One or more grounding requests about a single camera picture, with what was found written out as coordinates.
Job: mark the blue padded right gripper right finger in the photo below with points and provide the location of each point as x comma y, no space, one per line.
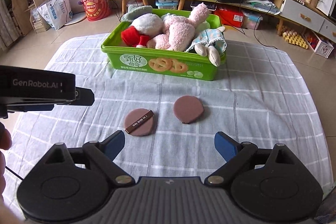
238,157

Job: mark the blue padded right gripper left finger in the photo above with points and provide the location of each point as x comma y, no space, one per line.
100,156

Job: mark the beige rabbit doll blue dress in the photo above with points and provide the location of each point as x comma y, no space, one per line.
210,43

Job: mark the pink fluffy plush toy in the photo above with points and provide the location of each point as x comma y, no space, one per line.
178,31

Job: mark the white plush red scarf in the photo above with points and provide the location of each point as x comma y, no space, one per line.
142,30

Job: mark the green fleece towel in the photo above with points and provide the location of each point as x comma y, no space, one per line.
136,13

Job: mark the person's left hand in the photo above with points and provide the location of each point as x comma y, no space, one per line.
5,144

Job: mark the brown round powder puff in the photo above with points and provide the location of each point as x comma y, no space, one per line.
188,109

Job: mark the grey checked table cloth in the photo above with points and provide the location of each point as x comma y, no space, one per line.
258,95

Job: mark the white blue paper bag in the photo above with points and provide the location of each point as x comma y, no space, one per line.
56,12

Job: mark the green plastic cookie box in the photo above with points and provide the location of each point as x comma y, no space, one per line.
163,62

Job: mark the red printed bucket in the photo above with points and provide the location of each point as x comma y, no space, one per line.
96,9

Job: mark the yellow egg tray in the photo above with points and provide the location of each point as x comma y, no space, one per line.
293,38

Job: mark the red cardboard box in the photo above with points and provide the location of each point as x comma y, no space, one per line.
230,16

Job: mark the white printed toy box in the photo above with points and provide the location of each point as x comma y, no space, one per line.
319,44

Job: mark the clear box blue lid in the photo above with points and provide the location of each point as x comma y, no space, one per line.
167,4

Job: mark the brown puff with strap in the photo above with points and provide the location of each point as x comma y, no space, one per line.
139,122

